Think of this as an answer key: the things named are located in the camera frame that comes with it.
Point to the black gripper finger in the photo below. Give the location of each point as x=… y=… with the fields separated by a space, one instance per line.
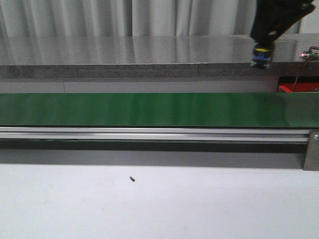
x=283 y=16
x=259 y=31

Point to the red mushroom push button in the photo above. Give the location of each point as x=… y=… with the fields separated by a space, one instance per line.
x=262 y=56

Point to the small green circuit board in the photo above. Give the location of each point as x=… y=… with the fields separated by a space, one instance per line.
x=309 y=55

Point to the red plastic tray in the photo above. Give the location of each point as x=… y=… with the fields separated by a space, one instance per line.
x=300 y=87

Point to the green conveyor belt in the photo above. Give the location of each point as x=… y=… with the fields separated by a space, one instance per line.
x=278 y=110

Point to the white curtain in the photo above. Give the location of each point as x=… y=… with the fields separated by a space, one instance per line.
x=43 y=18

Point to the grey stone counter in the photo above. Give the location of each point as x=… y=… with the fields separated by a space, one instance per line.
x=149 y=57

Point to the metal conveyor support bracket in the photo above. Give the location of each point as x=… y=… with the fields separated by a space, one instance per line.
x=312 y=155

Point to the aluminium conveyor frame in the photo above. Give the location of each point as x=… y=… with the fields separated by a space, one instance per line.
x=144 y=133

